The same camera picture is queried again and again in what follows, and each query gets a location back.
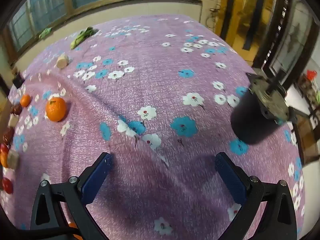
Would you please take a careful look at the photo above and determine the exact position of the small black box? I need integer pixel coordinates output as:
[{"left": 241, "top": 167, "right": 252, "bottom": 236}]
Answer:
[{"left": 13, "top": 72, "right": 25, "bottom": 88}]

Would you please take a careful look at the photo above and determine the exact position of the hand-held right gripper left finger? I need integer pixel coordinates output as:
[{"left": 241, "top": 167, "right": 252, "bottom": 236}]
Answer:
[{"left": 30, "top": 152, "right": 113, "bottom": 240}]

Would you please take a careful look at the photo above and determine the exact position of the purple floral cloth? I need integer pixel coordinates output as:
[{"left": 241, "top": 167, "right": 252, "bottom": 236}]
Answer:
[{"left": 0, "top": 15, "right": 307, "bottom": 240}]

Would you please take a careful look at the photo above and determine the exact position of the yellow wooden cabinet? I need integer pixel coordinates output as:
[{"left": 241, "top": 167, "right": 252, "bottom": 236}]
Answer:
[{"left": 197, "top": 0, "right": 279, "bottom": 63}]

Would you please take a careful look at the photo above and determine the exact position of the black coffee grinder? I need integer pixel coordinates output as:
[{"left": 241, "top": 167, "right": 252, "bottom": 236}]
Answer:
[{"left": 230, "top": 72, "right": 310, "bottom": 145}]

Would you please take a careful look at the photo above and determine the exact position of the glass door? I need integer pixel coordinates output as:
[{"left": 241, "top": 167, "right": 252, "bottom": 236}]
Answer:
[{"left": 252, "top": 0, "right": 317, "bottom": 80}]

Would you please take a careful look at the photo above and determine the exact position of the green leafy vegetable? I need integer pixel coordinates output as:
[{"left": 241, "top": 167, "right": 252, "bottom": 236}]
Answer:
[{"left": 70, "top": 27, "right": 95, "bottom": 50}]

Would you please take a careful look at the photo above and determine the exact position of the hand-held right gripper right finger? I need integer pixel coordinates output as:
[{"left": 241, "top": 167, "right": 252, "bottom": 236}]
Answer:
[{"left": 215, "top": 152, "right": 298, "bottom": 240}]

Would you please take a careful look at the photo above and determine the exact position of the large orange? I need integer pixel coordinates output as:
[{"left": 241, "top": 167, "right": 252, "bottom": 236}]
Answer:
[{"left": 45, "top": 97, "right": 67, "bottom": 122}]

